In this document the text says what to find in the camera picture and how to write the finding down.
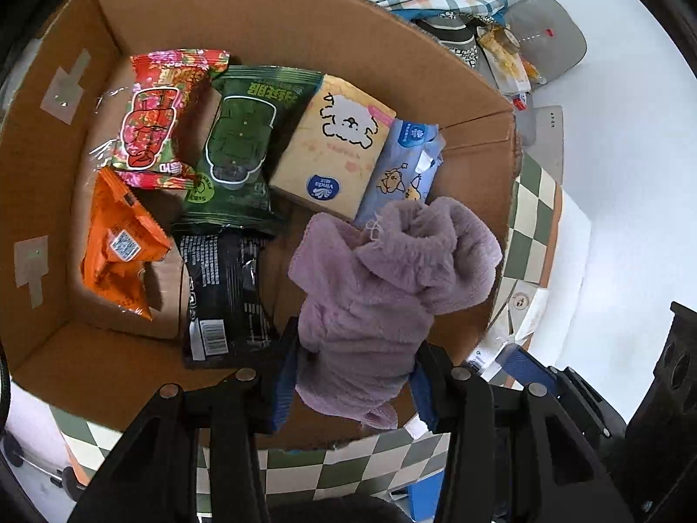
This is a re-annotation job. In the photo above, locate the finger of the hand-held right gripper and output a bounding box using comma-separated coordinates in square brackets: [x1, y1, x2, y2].
[498, 344, 629, 442]

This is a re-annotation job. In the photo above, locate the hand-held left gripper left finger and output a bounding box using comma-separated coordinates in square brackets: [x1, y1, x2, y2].
[65, 332, 300, 523]

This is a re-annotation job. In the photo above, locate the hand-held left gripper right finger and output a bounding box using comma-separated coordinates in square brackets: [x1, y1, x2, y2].
[409, 343, 635, 523]

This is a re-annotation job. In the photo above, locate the black snack packet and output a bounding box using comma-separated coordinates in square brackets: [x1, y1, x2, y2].
[173, 223, 284, 370]

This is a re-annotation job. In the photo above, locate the purple plush cloth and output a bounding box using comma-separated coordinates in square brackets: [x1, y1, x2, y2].
[288, 196, 503, 430]

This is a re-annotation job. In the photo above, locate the orange snack packet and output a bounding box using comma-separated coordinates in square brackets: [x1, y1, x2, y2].
[81, 166, 174, 321]

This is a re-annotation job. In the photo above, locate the blue tissue pack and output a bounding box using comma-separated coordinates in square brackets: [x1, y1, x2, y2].
[354, 118, 447, 230]

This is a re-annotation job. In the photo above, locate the yellow tissue pack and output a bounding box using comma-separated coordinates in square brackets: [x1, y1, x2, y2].
[269, 73, 397, 222]

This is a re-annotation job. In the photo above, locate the green snack packet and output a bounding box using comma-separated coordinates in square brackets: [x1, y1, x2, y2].
[173, 65, 325, 235]

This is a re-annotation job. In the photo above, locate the red snack packet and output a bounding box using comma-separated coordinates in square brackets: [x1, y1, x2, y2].
[97, 49, 230, 190]

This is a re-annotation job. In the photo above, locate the cardboard box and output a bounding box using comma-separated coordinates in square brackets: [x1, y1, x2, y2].
[0, 0, 526, 450]

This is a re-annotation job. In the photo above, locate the white paper card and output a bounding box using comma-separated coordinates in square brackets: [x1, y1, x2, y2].
[490, 283, 552, 350]

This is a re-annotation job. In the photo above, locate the person's dark fleece clothing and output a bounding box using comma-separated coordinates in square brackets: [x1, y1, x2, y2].
[267, 496, 404, 523]

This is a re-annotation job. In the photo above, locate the white flat panel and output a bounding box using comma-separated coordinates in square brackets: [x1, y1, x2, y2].
[523, 106, 564, 180]

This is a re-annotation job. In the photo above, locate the yellow flat packet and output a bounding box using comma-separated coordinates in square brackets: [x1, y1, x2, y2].
[479, 27, 531, 93]

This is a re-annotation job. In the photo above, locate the grey padded chair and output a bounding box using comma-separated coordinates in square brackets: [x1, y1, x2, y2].
[504, 0, 589, 85]

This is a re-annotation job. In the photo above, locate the patterned dark cloth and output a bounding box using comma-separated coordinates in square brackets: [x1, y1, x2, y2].
[416, 14, 480, 69]

